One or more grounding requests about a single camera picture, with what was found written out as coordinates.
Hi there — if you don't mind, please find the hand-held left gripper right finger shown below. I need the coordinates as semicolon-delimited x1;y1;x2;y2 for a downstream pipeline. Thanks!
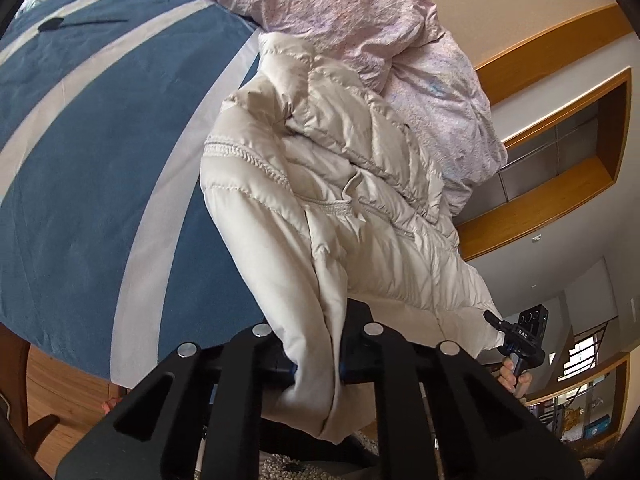
339;299;586;480

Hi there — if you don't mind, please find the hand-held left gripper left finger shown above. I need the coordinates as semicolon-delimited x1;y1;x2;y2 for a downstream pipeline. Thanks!
55;324;299;480

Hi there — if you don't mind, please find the beige down jacket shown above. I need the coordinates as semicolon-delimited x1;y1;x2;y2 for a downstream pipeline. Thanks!
199;31;507;445

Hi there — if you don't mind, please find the person's right hand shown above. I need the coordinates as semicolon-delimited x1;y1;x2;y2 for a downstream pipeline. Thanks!
499;356;532;407

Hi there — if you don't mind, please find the metal stair railing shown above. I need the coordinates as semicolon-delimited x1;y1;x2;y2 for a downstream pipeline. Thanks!
560;319;632;392

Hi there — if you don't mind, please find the wooden bookshelf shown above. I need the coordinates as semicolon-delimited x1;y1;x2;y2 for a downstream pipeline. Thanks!
525;355;632;448

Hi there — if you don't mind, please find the grey shaggy rug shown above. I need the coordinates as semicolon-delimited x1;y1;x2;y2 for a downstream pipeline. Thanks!
257;430;382;480

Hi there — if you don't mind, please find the dark wooden furniture leg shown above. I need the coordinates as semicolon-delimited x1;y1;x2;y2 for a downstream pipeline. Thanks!
14;342;62;458

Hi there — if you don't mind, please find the blue white striped bed sheet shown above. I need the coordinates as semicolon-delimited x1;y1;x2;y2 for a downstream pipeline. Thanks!
0;0;263;388

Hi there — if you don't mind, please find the pink patterned duvet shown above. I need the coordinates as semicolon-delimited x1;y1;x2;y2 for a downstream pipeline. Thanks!
142;0;508;218

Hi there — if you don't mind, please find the wooden wall niche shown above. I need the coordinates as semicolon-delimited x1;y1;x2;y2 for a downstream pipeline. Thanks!
456;66;633;262

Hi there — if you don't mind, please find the wooden wall trim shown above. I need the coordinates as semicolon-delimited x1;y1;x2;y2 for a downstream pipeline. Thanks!
472;2;622;75

